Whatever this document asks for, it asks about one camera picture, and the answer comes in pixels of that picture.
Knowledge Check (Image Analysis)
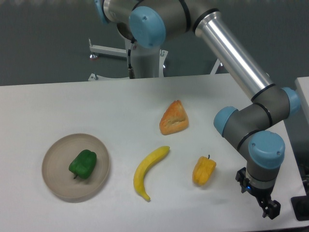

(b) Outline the green bell pepper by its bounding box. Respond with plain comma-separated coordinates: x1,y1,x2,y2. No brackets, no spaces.
68,149,97,179

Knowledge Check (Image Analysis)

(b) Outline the yellow banana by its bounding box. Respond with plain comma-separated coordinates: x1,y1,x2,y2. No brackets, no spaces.
133,145,170,202

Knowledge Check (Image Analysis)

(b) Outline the white side table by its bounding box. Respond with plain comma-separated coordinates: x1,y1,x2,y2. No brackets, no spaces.
295,77,309,120

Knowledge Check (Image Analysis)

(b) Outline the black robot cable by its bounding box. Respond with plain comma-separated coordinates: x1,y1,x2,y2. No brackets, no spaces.
126,36,137,79

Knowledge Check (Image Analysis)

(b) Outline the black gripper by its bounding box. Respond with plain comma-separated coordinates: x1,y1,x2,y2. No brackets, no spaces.
235,167,281,219

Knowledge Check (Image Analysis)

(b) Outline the yellow orange bell pepper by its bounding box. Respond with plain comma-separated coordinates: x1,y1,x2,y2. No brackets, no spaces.
192,155,216,186

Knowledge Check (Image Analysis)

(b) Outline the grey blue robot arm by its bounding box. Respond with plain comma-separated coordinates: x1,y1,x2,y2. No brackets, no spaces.
95,0,300,219

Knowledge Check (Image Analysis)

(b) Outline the black device at edge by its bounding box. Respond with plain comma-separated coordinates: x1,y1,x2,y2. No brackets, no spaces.
291,195,309,221

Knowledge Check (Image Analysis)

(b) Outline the triangular golden pastry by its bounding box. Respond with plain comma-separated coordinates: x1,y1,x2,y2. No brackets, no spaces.
159,100,189,135

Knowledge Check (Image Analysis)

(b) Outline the beige round plate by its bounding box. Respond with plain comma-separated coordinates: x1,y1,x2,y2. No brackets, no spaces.
42,133,110,203

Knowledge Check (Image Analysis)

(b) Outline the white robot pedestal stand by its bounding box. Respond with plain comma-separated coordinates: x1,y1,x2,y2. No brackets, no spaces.
87,24,225,82

